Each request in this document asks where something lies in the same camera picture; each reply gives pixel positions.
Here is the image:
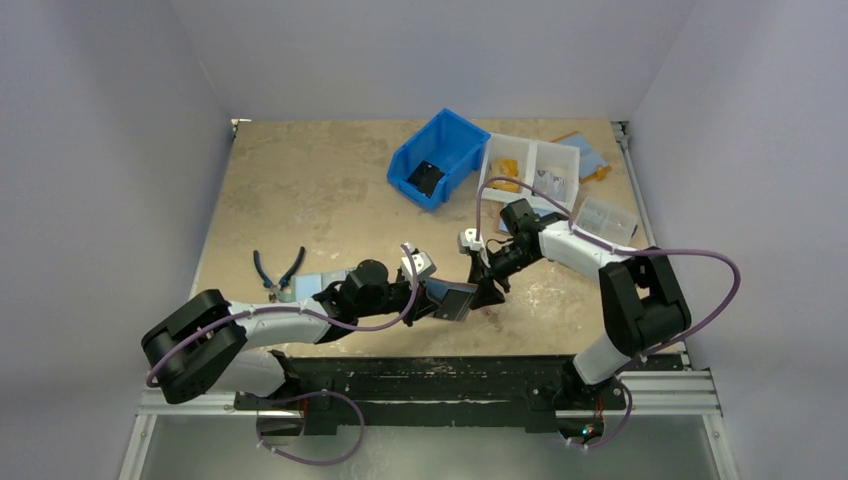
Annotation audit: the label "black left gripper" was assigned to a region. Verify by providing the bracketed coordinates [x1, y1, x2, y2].
[356, 273, 442, 327]

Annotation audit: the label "dark grey card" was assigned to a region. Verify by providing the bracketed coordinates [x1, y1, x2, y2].
[434, 289, 474, 322]

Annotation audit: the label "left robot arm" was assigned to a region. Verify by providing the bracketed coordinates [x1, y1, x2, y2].
[141, 252, 436, 409]

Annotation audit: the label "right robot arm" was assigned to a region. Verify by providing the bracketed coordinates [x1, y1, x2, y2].
[458, 199, 692, 407]

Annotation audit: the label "black card in blue bin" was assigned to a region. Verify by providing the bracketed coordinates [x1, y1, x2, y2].
[407, 161, 444, 198]

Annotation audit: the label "card in white tray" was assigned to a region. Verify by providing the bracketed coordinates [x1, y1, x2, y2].
[533, 170, 569, 201]

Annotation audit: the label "orange card holder in tray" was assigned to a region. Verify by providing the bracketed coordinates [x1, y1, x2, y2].
[488, 157, 521, 193]

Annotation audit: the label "white divided plastic tray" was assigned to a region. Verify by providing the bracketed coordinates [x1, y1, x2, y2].
[478, 133, 580, 212]

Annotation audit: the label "clear plastic screw box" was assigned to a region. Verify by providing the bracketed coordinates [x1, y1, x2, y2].
[575, 196, 638, 247]

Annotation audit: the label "blue plastic bin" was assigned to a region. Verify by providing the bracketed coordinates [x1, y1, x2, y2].
[387, 108, 491, 212]

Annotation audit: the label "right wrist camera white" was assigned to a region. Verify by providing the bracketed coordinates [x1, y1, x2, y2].
[457, 228, 489, 266]

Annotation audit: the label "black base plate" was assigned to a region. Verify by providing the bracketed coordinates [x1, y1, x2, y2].
[234, 351, 626, 435]

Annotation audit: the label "blue handled pliers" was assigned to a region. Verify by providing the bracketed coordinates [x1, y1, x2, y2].
[253, 246, 307, 293]

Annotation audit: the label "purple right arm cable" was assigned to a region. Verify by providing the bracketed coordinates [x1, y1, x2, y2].
[474, 176, 742, 452]

